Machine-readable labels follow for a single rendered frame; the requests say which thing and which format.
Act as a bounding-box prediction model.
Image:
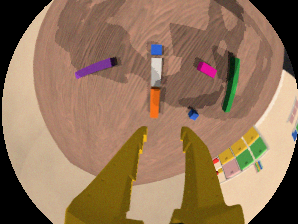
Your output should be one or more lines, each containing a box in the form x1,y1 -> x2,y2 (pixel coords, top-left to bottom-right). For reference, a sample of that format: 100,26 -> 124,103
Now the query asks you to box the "small blue cube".
151,44 -> 162,55
188,109 -> 199,120

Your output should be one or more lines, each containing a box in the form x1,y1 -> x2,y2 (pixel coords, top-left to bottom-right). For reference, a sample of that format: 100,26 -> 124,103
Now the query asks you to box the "orange rod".
150,86 -> 160,118

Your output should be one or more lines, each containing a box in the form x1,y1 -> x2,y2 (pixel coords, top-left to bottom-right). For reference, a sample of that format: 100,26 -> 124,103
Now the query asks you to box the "magenta rod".
197,62 -> 217,78

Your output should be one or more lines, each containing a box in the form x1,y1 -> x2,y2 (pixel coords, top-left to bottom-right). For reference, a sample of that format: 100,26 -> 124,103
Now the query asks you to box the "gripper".
64,126 -> 245,224

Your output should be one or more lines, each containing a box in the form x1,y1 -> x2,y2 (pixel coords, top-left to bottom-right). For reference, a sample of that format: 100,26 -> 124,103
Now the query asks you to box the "purple rod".
75,58 -> 116,79

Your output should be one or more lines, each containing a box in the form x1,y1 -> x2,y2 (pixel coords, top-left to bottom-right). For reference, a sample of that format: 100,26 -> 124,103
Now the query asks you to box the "green rod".
222,57 -> 240,112

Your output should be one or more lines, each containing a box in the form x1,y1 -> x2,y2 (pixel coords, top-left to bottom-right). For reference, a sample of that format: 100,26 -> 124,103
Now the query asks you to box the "grey rectangular bar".
151,58 -> 162,87

